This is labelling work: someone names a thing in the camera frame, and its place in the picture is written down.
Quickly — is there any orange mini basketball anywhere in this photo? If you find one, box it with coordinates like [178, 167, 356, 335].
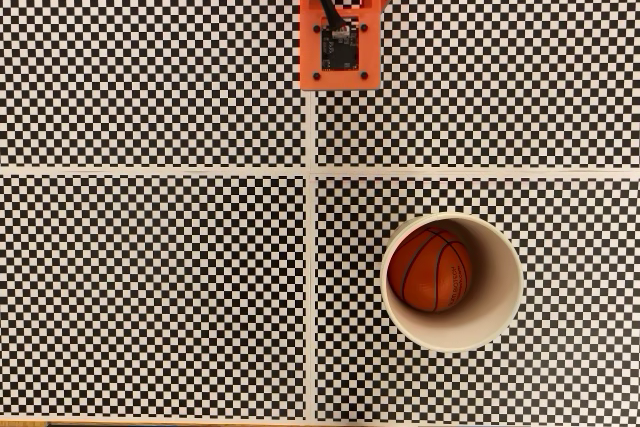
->
[386, 226, 474, 314]

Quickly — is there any cream paper cup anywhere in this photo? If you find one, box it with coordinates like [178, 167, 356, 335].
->
[379, 212, 525, 355]

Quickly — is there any orange camera mount with board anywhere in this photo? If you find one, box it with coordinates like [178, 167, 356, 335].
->
[298, 0, 383, 93]

